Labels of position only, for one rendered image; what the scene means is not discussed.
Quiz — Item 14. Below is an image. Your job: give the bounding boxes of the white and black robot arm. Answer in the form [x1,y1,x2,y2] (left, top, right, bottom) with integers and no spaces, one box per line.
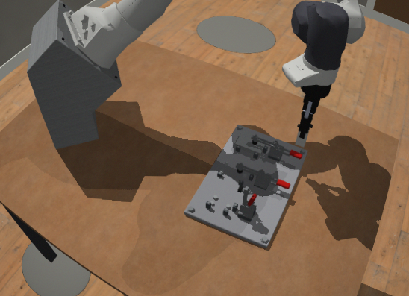
[63,0,366,87]

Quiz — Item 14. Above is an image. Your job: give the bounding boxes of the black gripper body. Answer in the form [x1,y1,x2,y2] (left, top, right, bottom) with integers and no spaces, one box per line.
[301,85,331,111]

